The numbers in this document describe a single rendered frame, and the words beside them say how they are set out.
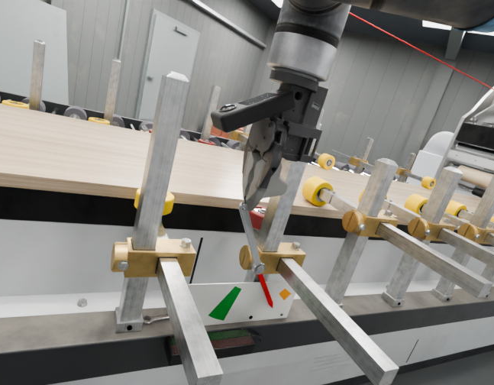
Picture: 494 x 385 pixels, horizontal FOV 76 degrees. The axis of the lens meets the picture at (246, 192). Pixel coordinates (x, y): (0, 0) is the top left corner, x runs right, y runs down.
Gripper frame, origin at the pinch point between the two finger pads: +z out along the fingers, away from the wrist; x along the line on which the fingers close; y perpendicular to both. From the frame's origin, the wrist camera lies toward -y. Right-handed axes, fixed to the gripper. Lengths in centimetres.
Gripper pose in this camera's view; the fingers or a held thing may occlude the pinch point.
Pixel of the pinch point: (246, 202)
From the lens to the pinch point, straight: 50.1
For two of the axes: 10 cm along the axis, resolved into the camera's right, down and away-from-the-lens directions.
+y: 8.8, 1.0, 4.7
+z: -2.6, 9.2, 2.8
